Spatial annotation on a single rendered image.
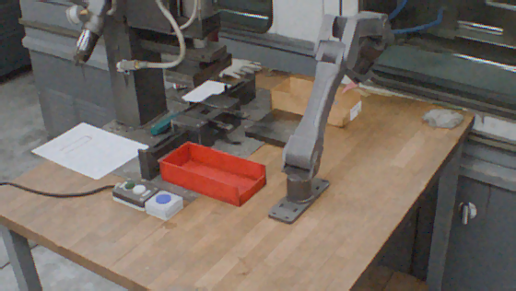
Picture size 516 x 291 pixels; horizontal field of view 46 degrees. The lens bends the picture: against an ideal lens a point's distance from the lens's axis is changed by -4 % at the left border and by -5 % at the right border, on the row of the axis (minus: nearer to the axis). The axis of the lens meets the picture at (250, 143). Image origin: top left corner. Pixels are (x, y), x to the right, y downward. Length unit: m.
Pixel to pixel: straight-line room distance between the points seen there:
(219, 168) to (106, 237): 0.38
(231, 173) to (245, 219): 0.20
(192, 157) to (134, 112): 0.29
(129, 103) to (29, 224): 0.54
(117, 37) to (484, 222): 1.36
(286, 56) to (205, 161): 0.77
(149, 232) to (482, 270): 1.32
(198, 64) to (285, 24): 0.70
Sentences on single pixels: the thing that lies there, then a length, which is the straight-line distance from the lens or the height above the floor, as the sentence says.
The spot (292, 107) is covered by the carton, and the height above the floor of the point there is 0.93.
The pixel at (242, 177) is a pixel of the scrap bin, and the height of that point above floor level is 0.90.
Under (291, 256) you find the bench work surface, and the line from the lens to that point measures 1.42.
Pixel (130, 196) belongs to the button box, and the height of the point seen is 0.93.
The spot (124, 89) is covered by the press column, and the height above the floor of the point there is 1.02.
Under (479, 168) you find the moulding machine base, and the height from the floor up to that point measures 0.70.
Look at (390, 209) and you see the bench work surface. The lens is 1.57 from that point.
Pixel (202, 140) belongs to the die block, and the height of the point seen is 0.94.
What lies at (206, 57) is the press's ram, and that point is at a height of 1.17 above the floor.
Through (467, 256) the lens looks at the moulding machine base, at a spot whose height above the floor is 0.31.
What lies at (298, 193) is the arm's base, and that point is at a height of 0.94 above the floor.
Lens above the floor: 1.80
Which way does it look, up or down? 29 degrees down
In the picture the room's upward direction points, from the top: 3 degrees counter-clockwise
